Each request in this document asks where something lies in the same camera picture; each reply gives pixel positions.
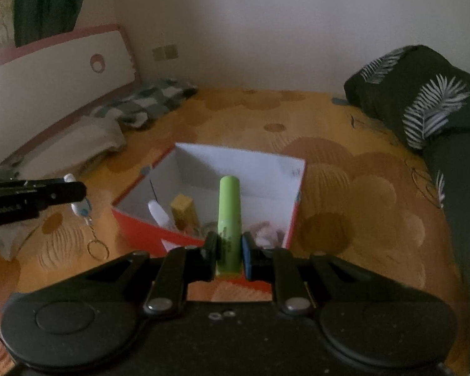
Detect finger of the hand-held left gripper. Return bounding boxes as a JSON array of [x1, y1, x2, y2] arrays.
[[0, 200, 40, 228], [0, 178, 87, 206]]

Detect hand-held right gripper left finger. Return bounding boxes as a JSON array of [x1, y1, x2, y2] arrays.
[[82, 232, 220, 318]]

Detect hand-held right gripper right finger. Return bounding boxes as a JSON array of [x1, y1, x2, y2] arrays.
[[241, 232, 380, 316]]

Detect white blue keychain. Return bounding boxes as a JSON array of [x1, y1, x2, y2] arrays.
[[64, 173, 109, 261]]

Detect pink doll with blue hat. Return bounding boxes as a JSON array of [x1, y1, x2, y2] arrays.
[[248, 221, 285, 247]]

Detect green tube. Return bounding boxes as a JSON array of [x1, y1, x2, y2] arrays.
[[215, 175, 243, 277]]

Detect small gold box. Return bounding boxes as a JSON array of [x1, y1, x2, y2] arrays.
[[170, 194, 200, 230]]

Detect white teal pen-shaped device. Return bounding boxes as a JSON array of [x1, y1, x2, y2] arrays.
[[147, 200, 177, 230]]

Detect red cardboard box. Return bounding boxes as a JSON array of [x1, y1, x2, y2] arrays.
[[112, 143, 307, 294]]

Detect beige pillow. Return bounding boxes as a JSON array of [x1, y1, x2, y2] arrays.
[[18, 115, 127, 181]]

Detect orange floral bedsheet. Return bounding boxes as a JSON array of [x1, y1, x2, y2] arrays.
[[0, 86, 467, 361]]

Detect white pink bed headboard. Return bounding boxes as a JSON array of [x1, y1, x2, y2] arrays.
[[0, 24, 139, 165]]

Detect checked pillow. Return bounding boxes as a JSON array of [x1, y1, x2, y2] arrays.
[[90, 79, 198, 128]]

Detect dark green curtain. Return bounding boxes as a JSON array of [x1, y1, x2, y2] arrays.
[[13, 0, 91, 48]]

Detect dark leaf-print duvet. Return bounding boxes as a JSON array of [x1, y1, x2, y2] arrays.
[[344, 45, 470, 302]]

